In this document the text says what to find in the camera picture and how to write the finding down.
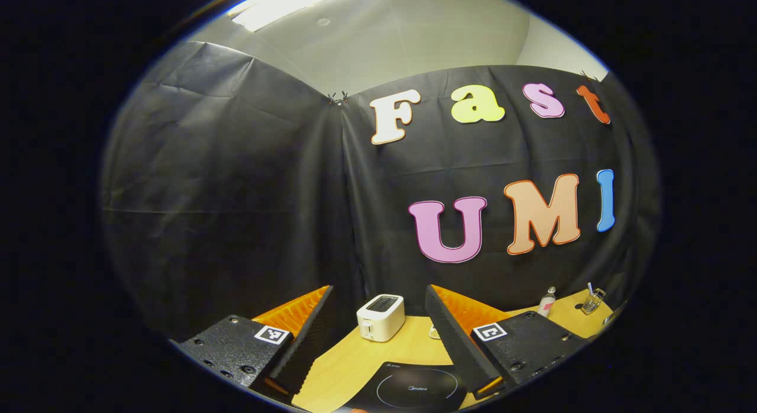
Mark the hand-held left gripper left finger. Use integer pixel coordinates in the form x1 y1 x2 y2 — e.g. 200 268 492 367
169 285 335 397

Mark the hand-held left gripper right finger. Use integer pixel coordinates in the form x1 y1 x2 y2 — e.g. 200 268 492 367
425 284 592 400

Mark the black induction cooktop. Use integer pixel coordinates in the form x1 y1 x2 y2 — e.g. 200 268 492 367
334 361 469 413

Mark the white toaster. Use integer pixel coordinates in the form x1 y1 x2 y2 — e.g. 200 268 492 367
357 294 406 343

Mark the small bottle with pink label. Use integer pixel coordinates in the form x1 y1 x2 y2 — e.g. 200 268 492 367
537 286 558 318

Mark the small wire holder basket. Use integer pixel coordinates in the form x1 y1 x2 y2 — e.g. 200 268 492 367
581 288 607 316

